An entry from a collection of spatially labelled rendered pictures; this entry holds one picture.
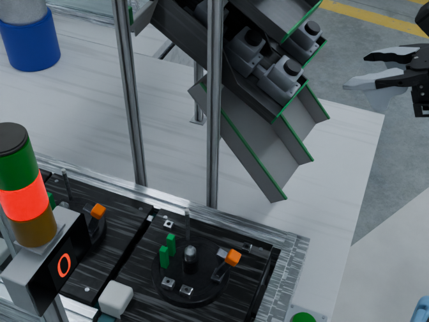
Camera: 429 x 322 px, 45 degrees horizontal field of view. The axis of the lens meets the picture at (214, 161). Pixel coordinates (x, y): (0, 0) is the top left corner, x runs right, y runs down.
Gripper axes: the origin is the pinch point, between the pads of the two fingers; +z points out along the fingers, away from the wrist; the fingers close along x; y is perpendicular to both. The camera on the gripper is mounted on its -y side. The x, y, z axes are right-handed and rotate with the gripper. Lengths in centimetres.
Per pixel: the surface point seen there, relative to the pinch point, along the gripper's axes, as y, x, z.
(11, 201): -12, -50, 18
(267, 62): 0.1, 5.1, 20.0
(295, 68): -0.6, 0.4, 11.4
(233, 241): 26.0, -17.2, 24.5
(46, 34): -9, 18, 101
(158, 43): 8, 46, 88
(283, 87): 1.9, -1.6, 13.6
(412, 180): 123, 124, 47
